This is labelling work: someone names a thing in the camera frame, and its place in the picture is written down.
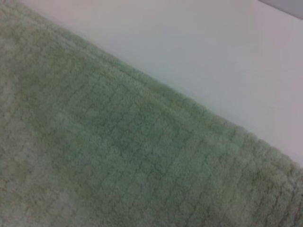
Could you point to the green ribbed towel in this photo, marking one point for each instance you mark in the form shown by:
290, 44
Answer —
118, 146

